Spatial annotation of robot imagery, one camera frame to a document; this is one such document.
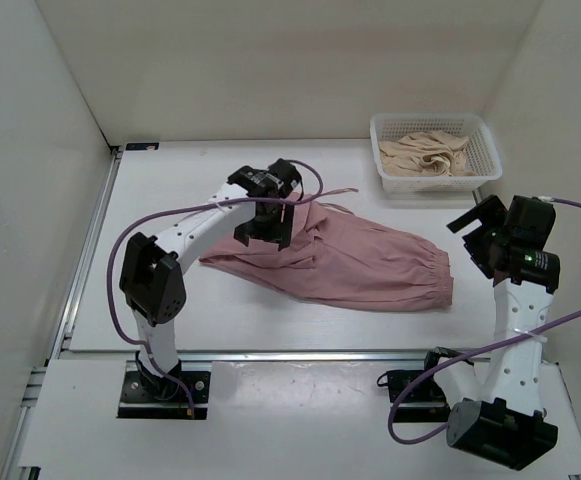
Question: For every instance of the beige trousers in basket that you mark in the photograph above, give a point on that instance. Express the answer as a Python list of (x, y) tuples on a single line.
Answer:
[(425, 154)]

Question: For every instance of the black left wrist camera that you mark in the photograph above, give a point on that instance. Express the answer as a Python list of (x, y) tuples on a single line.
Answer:
[(278, 180)]

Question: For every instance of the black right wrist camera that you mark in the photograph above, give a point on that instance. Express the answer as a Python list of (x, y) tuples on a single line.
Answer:
[(529, 222)]

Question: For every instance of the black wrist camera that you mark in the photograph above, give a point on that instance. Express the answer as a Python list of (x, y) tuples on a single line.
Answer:
[(529, 222), (278, 180)]

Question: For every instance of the pink trousers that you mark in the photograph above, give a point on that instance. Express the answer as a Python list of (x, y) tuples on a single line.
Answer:
[(339, 259)]

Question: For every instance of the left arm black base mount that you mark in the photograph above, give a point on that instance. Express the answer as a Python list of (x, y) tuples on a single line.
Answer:
[(139, 401)]

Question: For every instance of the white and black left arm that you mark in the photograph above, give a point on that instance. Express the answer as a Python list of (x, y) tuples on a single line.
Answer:
[(153, 268)]

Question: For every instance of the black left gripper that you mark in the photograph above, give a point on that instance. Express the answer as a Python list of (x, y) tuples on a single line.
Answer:
[(279, 231)]

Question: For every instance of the white perforated plastic basket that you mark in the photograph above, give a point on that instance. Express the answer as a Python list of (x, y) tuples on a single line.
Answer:
[(481, 153)]

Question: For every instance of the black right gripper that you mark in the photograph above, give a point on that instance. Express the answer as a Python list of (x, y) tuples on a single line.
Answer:
[(489, 211)]

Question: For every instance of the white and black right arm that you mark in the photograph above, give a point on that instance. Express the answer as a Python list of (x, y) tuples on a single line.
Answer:
[(501, 418)]

